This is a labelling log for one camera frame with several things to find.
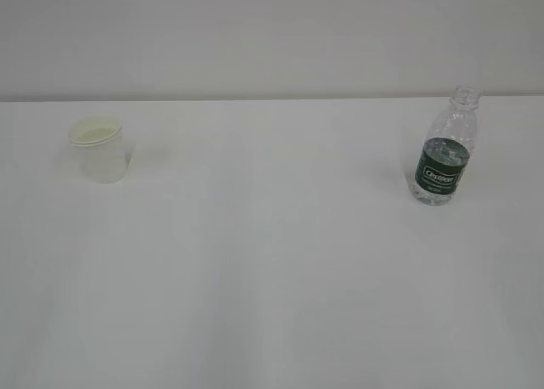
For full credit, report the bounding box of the clear green-label water bottle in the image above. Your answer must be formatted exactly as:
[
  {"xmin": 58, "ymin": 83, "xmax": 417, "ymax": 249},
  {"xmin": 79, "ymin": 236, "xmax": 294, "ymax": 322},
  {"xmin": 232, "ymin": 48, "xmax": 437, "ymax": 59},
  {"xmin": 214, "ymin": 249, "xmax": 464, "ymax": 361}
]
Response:
[{"xmin": 411, "ymin": 86, "xmax": 480, "ymax": 206}]

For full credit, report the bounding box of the white paper cup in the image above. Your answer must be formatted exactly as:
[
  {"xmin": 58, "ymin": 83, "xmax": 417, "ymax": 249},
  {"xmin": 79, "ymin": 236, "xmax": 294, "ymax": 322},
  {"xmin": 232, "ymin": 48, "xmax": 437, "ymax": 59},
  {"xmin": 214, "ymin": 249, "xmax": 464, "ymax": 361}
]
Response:
[{"xmin": 68, "ymin": 116, "xmax": 128, "ymax": 184}]

